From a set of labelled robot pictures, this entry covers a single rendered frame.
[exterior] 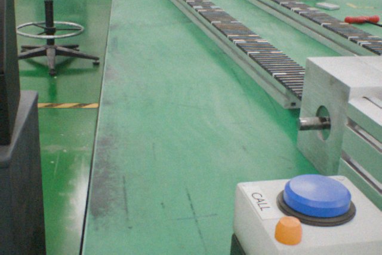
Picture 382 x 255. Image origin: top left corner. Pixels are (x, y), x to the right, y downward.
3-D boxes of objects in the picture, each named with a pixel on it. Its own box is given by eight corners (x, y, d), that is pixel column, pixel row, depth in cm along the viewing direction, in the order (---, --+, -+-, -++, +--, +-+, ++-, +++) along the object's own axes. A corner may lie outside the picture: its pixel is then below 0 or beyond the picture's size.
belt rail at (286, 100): (154, -15, 156) (154, -26, 155) (169, -15, 157) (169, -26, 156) (283, 108, 69) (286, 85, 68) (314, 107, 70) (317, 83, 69)
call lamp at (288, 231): (270, 231, 32) (272, 212, 32) (295, 229, 33) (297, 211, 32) (280, 246, 31) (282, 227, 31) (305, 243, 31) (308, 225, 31)
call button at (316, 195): (272, 201, 37) (275, 173, 36) (329, 196, 38) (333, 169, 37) (296, 235, 33) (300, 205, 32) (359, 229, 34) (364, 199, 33)
